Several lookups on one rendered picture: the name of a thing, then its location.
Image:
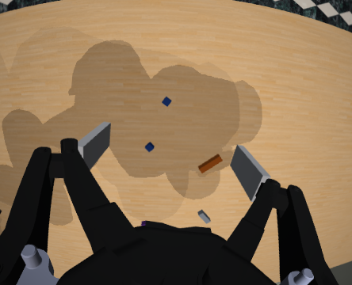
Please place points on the small blue block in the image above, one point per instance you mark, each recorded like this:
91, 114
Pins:
166, 101
149, 147

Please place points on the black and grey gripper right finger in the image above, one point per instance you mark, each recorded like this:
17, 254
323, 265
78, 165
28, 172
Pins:
300, 255

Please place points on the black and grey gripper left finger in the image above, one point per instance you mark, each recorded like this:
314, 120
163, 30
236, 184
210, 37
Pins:
24, 241

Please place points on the grey rod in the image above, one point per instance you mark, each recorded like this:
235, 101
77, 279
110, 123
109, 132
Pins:
203, 216

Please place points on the orange-brown rectangular bar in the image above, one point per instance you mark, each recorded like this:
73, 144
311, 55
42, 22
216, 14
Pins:
210, 163

